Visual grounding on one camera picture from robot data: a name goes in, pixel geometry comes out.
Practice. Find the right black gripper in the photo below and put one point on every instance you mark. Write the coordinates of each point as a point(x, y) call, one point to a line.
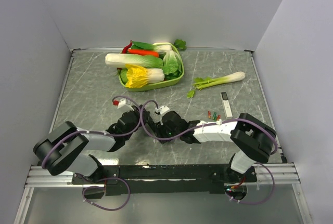
point(161, 134)

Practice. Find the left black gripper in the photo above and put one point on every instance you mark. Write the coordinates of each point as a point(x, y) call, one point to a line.
point(145, 114)

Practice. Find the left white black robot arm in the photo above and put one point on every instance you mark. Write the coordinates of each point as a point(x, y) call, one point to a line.
point(64, 148)

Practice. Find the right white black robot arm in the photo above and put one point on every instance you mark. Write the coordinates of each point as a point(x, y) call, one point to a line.
point(256, 141)

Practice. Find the white remote battery cover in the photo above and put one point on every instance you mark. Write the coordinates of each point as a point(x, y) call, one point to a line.
point(226, 105)

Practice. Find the green plastic tray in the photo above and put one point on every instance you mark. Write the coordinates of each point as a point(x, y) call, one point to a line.
point(169, 80)

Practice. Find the yellow leaf cabbage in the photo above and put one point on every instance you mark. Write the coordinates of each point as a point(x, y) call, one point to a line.
point(138, 76)

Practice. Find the celery stalk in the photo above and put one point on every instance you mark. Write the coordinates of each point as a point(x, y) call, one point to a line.
point(202, 83)

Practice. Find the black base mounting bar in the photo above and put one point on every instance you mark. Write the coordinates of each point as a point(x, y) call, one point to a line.
point(210, 178)

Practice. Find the green lettuce leaf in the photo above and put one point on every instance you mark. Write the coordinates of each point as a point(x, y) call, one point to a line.
point(172, 63)

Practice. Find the long white green cabbage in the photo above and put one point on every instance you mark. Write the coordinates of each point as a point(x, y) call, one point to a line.
point(121, 60)

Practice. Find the orange red chili pepper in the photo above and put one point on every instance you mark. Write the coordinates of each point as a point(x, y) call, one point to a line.
point(143, 52)

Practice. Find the dark red chili pepper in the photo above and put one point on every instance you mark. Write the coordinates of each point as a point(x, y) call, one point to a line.
point(126, 48)

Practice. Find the bok choy in tray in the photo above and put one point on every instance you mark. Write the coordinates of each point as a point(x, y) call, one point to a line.
point(160, 48)

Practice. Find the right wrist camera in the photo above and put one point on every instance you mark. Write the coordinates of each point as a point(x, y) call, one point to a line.
point(161, 109)

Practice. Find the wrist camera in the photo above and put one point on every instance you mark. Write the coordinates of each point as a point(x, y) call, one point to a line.
point(161, 109)
point(123, 104)

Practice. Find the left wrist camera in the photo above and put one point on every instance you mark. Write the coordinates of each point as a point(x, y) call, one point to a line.
point(123, 104)

